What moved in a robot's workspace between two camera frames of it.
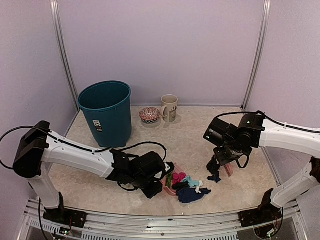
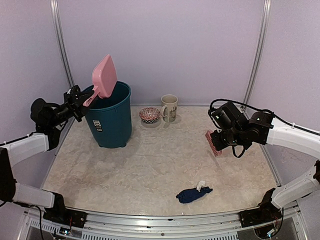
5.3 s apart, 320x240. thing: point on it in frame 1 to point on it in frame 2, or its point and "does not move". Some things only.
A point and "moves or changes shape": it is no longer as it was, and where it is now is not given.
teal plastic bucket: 107,107 does not move
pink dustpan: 170,191 to 104,77
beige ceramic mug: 169,107 does not move
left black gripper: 150,194 to 72,101
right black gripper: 222,159 to 219,144
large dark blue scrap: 189,194 does not move
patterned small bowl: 149,115 does not move
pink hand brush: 229,169 moves or changes shape
